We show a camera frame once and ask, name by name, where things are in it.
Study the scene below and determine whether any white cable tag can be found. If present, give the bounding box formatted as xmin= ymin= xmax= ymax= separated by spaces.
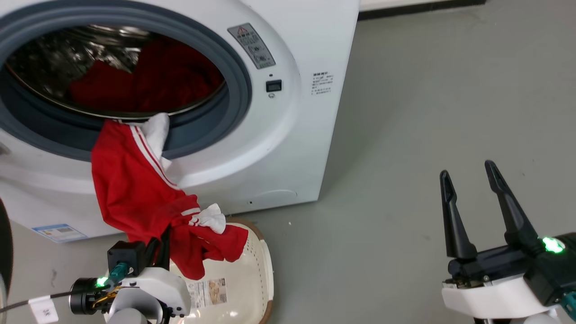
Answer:
xmin=28 ymin=295 xmax=59 ymax=324

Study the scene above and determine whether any round drain filter cover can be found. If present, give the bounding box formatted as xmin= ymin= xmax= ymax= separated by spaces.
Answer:
xmin=251 ymin=189 xmax=298 ymax=208

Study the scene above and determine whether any printed basket label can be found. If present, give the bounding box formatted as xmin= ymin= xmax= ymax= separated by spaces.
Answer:
xmin=186 ymin=278 xmax=228 ymax=309

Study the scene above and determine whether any black glass washing machine door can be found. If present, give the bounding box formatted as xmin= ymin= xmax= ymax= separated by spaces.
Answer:
xmin=0 ymin=198 xmax=14 ymax=324

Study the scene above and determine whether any blue energy label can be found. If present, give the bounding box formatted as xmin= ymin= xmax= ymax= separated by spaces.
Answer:
xmin=32 ymin=223 xmax=89 ymax=244

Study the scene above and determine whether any grey warning sticker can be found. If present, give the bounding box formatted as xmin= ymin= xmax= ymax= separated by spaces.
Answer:
xmin=227 ymin=23 xmax=276 ymax=70

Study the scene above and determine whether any white front-load washing machine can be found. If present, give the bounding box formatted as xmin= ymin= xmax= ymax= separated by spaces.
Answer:
xmin=0 ymin=0 xmax=360 ymax=244

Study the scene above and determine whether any white text sticker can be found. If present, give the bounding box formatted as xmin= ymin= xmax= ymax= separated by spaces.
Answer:
xmin=311 ymin=71 xmax=335 ymax=95

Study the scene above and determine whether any cream perforated laundry basket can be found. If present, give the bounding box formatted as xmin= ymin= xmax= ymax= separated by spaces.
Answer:
xmin=104 ymin=218 xmax=275 ymax=324

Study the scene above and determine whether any red garment with white stripes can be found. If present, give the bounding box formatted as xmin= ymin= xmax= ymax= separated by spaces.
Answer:
xmin=91 ymin=112 xmax=249 ymax=280

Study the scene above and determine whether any plain red garment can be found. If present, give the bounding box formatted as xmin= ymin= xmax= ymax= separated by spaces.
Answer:
xmin=69 ymin=38 xmax=225 ymax=114

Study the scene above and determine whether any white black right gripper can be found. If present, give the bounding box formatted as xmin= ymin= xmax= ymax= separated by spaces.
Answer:
xmin=440 ymin=160 xmax=559 ymax=321

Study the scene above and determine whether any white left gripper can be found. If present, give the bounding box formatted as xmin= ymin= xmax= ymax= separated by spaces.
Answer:
xmin=106 ymin=226 xmax=192 ymax=324

